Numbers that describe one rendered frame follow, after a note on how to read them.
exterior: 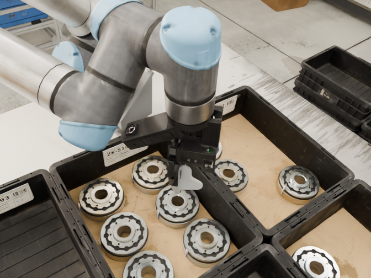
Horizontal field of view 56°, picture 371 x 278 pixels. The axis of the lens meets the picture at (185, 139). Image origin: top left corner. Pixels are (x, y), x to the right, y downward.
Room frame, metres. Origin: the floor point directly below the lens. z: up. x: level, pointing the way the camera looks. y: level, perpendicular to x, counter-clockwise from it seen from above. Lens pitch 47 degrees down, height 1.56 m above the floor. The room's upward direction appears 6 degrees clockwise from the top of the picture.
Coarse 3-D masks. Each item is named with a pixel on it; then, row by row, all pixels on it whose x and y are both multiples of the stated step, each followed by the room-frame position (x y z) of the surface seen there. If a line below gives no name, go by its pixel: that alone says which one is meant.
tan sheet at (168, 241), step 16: (112, 176) 0.53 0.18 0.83; (128, 176) 0.53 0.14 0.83; (128, 192) 0.48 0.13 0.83; (128, 208) 0.44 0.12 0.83; (144, 208) 0.44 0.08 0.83; (96, 224) 0.39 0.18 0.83; (160, 224) 0.41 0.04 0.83; (96, 240) 0.35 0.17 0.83; (160, 240) 0.37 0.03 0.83; (176, 240) 0.37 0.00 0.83; (208, 240) 0.38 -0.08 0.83; (176, 256) 0.33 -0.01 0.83; (176, 272) 0.30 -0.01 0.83; (192, 272) 0.30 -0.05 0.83
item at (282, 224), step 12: (216, 96) 0.77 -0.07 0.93; (228, 96) 0.78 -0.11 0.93; (276, 108) 0.75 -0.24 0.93; (288, 120) 0.70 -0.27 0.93; (300, 132) 0.66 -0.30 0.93; (312, 144) 0.62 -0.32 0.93; (348, 168) 0.55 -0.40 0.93; (216, 180) 0.47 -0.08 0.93; (348, 180) 0.52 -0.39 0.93; (228, 192) 0.45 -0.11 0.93; (324, 192) 0.48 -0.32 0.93; (240, 204) 0.42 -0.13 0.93; (312, 204) 0.44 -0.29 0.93; (252, 216) 0.39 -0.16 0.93; (288, 216) 0.40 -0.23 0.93; (300, 216) 0.41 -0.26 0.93; (264, 228) 0.37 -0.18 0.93; (276, 228) 0.37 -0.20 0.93; (264, 240) 0.35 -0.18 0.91
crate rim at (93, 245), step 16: (112, 144) 0.55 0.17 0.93; (64, 160) 0.48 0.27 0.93; (208, 176) 0.48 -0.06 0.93; (64, 192) 0.41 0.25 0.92; (224, 192) 0.45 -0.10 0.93; (80, 224) 0.33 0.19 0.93; (256, 240) 0.34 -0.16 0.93; (96, 256) 0.27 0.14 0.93; (240, 256) 0.30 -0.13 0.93; (112, 272) 0.24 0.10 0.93; (208, 272) 0.26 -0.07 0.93
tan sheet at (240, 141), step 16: (224, 128) 0.75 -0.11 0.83; (240, 128) 0.75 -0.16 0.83; (224, 144) 0.68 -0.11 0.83; (240, 144) 0.69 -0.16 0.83; (256, 144) 0.70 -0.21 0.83; (272, 144) 0.70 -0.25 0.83; (240, 160) 0.63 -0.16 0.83; (256, 160) 0.64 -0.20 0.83; (272, 160) 0.64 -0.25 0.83; (288, 160) 0.65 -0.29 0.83; (256, 176) 0.58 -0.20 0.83; (272, 176) 0.59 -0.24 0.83; (256, 192) 0.53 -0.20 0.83; (272, 192) 0.53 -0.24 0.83; (320, 192) 0.55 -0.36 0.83; (256, 208) 0.48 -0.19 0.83; (272, 208) 0.48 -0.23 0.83; (288, 208) 0.49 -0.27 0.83; (272, 224) 0.44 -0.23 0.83
